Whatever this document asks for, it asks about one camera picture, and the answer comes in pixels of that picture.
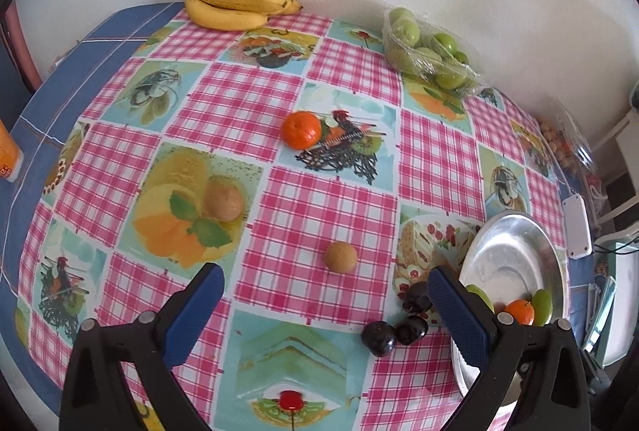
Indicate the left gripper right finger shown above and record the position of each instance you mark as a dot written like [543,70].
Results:
[553,393]

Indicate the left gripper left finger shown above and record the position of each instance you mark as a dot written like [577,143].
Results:
[96,394]

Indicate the orange mandarin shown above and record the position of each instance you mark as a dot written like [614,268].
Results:
[300,130]
[522,311]

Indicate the green mango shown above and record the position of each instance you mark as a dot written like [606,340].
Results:
[543,307]
[476,290]

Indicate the clear pack of green fruits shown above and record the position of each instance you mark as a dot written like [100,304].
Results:
[416,47]

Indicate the round silver metal plate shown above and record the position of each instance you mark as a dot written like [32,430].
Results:
[511,258]

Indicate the white plastic box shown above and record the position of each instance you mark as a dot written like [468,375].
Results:
[578,236]

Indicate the dark purple plum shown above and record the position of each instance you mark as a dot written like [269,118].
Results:
[379,338]
[410,329]

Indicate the brown round fruit far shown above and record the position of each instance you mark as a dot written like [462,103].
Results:
[222,201]

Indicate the brown round fruit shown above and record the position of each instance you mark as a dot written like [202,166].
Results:
[340,257]
[222,201]

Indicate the orange lidded cup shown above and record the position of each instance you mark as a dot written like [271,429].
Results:
[11,156]

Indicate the brown round fruit near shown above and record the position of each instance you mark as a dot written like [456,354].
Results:
[340,257]

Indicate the clear box of nuts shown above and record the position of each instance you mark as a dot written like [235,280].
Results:
[566,143]

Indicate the white chair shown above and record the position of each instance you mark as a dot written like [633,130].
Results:
[621,141]

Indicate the blue table cover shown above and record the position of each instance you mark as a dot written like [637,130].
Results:
[40,131]

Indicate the checkered fruit print tablecloth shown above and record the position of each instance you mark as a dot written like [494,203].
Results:
[403,172]

